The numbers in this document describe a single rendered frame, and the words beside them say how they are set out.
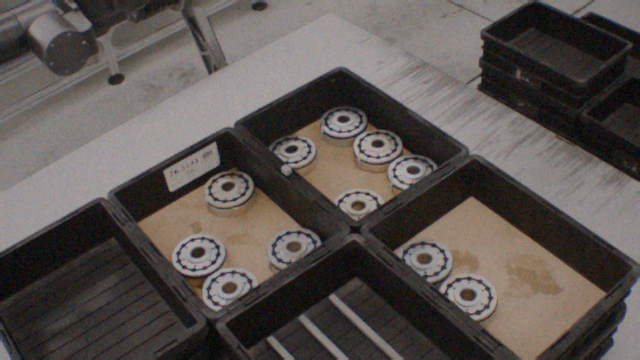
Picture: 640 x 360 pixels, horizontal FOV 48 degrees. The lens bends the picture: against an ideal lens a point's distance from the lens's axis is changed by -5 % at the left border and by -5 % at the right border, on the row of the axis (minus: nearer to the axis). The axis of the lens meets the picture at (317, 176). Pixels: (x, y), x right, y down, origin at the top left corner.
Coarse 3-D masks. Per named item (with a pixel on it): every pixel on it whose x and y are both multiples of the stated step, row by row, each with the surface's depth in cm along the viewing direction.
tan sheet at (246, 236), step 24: (192, 192) 155; (168, 216) 151; (192, 216) 150; (216, 216) 149; (240, 216) 149; (264, 216) 148; (288, 216) 148; (168, 240) 146; (240, 240) 144; (264, 240) 144; (240, 264) 140; (264, 264) 139
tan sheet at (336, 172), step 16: (304, 128) 167; (320, 144) 163; (320, 160) 159; (336, 160) 158; (352, 160) 158; (304, 176) 156; (320, 176) 155; (336, 176) 155; (352, 176) 155; (368, 176) 154; (384, 176) 154; (336, 192) 152; (384, 192) 150
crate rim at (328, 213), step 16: (224, 128) 154; (192, 144) 151; (176, 160) 148; (272, 160) 145; (144, 176) 145; (288, 176) 141; (112, 192) 142; (304, 192) 138; (320, 208) 135; (336, 224) 132; (144, 240) 133; (336, 240) 129; (160, 256) 131; (304, 256) 127; (176, 272) 126; (288, 272) 125; (192, 288) 124; (256, 288) 123; (240, 304) 121; (208, 320) 120
